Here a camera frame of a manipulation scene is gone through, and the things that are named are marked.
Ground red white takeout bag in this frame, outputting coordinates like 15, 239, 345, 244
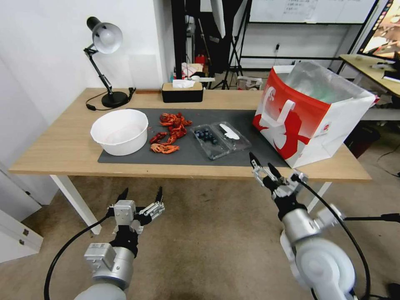
252, 60, 378, 170

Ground black tissue box wooden lid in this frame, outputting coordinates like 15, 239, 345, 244
161, 82, 204, 103

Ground white plastic bag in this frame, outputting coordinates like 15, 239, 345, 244
237, 75, 263, 92

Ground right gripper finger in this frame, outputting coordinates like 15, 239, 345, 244
267, 162, 290, 187
248, 152, 270, 187

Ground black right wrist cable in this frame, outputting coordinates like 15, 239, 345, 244
298, 178, 372, 300

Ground dark grey table mat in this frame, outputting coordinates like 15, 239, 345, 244
97, 108, 292, 164

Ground black stand leg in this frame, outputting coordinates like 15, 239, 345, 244
343, 213, 400, 224

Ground black tripod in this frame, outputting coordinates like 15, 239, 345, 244
207, 0, 253, 90

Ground box of papers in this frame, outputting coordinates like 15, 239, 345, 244
181, 62, 206, 79

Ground wooden table white legs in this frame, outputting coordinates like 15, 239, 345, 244
8, 87, 373, 235

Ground white item on side table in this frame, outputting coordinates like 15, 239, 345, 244
370, 60, 397, 72

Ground black desk lamp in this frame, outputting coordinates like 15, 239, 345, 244
83, 16, 130, 109

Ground black floor cable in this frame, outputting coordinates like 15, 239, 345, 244
376, 149, 400, 176

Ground white round bowl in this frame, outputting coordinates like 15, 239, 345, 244
90, 108, 149, 157

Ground wooden side table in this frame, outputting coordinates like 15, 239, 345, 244
338, 53, 400, 95

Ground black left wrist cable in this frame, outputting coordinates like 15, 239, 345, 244
43, 215, 110, 300

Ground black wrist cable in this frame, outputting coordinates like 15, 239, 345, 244
43, 215, 110, 300
298, 178, 372, 300

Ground white softbox light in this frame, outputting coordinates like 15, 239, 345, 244
200, 0, 228, 39

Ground display screen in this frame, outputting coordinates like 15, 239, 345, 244
358, 0, 400, 62

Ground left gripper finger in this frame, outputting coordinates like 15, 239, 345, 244
138, 186, 166, 220
107, 187, 130, 218

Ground whiteboard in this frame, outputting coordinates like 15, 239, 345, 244
249, 0, 379, 25

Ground black bag under table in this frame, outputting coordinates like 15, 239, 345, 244
343, 121, 382, 159

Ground white cabinet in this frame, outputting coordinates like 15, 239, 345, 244
0, 161, 45, 265

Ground black metal stand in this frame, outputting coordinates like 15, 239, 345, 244
170, 0, 219, 80

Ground clear plastic takeout container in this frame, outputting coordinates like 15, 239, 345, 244
190, 121, 253, 161

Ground white tissue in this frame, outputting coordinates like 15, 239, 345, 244
172, 79, 196, 90

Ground white label on lid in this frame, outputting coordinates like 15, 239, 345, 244
219, 123, 240, 140

